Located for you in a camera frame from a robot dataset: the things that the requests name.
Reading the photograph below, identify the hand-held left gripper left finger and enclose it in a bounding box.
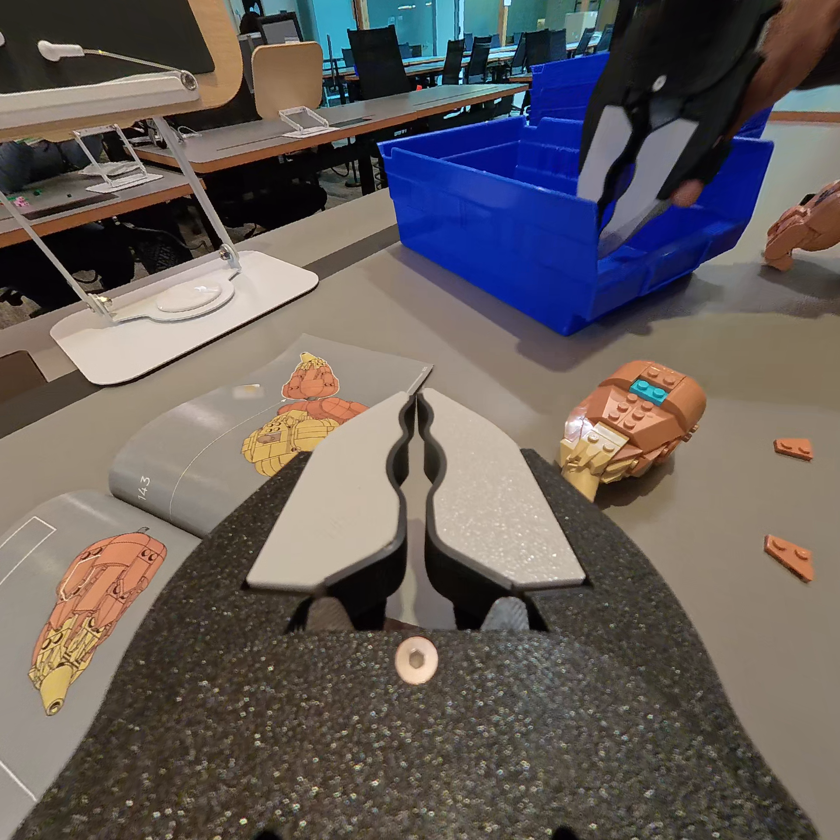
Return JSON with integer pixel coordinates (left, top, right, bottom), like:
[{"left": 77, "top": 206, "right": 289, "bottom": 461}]
[{"left": 245, "top": 390, "right": 419, "bottom": 596}]

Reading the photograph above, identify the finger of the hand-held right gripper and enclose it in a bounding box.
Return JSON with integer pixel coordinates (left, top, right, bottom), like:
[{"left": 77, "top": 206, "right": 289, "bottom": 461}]
[
  {"left": 596, "top": 118, "right": 702, "bottom": 258},
  {"left": 576, "top": 104, "right": 639, "bottom": 221}
]

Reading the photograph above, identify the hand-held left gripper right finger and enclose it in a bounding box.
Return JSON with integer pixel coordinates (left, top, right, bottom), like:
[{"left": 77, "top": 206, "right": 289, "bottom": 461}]
[{"left": 416, "top": 387, "right": 588, "bottom": 593}]

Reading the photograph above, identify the blue plastic bin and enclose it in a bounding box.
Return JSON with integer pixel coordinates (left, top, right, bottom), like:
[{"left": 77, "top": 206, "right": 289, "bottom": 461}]
[
  {"left": 377, "top": 118, "right": 775, "bottom": 337},
  {"left": 528, "top": 51, "right": 775, "bottom": 140}
]

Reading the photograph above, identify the grey instruction booklet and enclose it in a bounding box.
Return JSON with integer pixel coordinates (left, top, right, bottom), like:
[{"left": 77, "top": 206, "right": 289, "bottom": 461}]
[{"left": 0, "top": 333, "right": 434, "bottom": 805}]

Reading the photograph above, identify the orange brick claw model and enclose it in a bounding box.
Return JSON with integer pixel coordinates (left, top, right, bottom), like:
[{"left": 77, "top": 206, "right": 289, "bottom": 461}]
[{"left": 559, "top": 360, "right": 707, "bottom": 503}]

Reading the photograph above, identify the grey desk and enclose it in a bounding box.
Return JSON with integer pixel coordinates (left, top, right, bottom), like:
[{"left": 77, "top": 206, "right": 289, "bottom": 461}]
[{"left": 0, "top": 112, "right": 840, "bottom": 840}]

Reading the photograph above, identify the person's right hand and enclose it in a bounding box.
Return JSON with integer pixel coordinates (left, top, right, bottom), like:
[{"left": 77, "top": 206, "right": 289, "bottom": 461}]
[{"left": 668, "top": 0, "right": 806, "bottom": 211}]

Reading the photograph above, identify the large brown tan brick body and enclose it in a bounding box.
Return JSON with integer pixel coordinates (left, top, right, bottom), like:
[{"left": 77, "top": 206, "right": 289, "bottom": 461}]
[{"left": 763, "top": 178, "right": 840, "bottom": 273}]

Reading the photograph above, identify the row of black office chairs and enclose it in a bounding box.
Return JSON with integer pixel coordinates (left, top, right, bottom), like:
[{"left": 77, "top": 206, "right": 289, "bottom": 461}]
[{"left": 400, "top": 26, "right": 618, "bottom": 86}]

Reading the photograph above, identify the long grey office table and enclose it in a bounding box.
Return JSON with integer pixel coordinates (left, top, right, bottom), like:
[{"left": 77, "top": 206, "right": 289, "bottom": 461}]
[{"left": 131, "top": 82, "right": 529, "bottom": 175}]

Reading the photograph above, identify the black office chair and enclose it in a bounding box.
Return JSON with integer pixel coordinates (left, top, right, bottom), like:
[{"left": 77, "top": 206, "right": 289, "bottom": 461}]
[{"left": 346, "top": 28, "right": 411, "bottom": 101}]

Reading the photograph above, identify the small white stand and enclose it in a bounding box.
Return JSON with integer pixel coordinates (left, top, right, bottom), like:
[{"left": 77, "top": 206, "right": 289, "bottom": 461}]
[{"left": 279, "top": 107, "right": 330, "bottom": 137}]

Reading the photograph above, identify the light wooden divider panel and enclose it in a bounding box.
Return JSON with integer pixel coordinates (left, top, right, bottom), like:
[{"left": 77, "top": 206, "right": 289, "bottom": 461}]
[{"left": 251, "top": 41, "right": 324, "bottom": 121}]

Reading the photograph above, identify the black wood-rimmed divider panel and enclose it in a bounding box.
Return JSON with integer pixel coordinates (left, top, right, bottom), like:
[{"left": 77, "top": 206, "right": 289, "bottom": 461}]
[{"left": 0, "top": 0, "right": 240, "bottom": 132}]

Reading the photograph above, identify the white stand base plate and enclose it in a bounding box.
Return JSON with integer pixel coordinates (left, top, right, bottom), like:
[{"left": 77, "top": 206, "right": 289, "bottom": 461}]
[{"left": 0, "top": 66, "right": 320, "bottom": 386}]

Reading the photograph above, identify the white-tipped thin cable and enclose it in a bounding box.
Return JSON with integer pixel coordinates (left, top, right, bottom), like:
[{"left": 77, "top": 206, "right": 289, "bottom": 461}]
[{"left": 37, "top": 41, "right": 198, "bottom": 85}]

